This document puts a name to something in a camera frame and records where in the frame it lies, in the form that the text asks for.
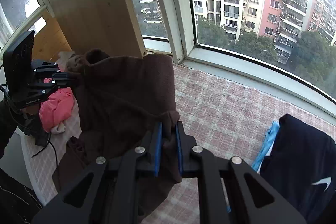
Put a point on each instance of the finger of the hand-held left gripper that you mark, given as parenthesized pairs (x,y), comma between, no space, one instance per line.
(50,69)
(47,87)

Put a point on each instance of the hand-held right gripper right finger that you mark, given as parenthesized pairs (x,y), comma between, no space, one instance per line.
(179,153)

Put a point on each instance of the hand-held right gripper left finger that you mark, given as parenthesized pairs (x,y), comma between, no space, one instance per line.
(158,150)

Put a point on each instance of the brown fleece sweater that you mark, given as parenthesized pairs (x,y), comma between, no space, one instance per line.
(126,98)

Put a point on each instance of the person's left forearm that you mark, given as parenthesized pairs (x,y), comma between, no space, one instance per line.
(6,129)

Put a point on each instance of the beige knit sweater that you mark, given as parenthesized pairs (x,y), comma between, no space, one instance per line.
(71,60)

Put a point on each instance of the pink garment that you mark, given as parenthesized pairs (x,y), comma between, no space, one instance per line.
(56,111)

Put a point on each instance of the light wooden cabinet panel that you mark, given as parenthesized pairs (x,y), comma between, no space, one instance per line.
(97,3)

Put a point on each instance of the light blue folded garment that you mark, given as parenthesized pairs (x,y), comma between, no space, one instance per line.
(269,142)

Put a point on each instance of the person's black jacket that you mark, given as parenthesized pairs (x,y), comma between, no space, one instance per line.
(15,200)

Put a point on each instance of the navy folded sweatshirt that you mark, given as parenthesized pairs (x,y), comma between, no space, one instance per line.
(302,155)

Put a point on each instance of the large bay window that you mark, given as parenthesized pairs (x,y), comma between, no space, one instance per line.
(249,3)

